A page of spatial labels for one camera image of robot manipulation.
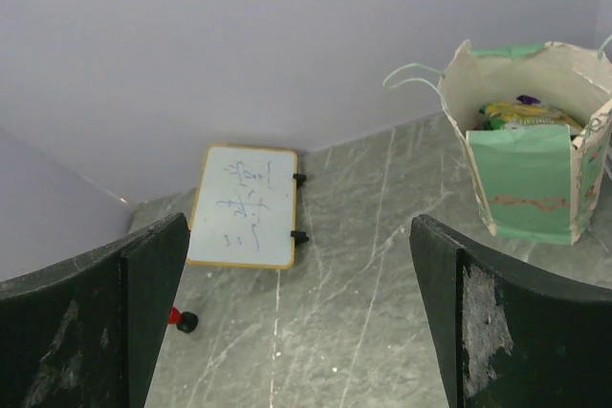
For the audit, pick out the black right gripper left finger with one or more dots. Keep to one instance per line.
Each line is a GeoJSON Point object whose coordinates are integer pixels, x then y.
{"type": "Point", "coordinates": [87, 331]}

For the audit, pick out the red and black marker cap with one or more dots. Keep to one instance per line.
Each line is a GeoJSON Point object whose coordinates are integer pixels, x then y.
{"type": "Point", "coordinates": [184, 321]}

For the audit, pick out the green paper gift bag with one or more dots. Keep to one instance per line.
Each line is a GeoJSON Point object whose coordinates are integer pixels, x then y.
{"type": "Point", "coordinates": [540, 183]}

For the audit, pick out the small yellow-framed whiteboard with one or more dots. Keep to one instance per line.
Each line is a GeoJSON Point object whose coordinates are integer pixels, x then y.
{"type": "Point", "coordinates": [245, 208]}

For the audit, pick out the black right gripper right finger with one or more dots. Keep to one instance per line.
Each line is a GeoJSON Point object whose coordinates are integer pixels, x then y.
{"type": "Point", "coordinates": [506, 333]}

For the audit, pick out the yellow green Fox's candy bag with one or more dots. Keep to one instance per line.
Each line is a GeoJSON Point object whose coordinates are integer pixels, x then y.
{"type": "Point", "coordinates": [511, 116]}

